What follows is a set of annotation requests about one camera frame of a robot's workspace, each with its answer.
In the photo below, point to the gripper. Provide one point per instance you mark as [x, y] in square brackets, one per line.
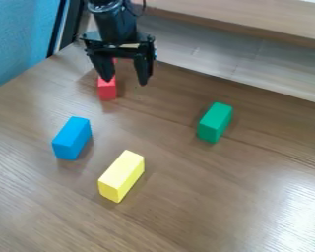
[117, 44]

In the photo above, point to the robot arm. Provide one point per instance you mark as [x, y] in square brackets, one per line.
[113, 18]

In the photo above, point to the red block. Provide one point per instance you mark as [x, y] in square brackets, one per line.
[107, 88]

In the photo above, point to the blue block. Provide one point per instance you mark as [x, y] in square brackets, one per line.
[71, 138]

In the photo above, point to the green block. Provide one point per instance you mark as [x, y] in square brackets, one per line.
[214, 122]

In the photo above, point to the yellow block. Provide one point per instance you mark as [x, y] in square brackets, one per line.
[120, 175]

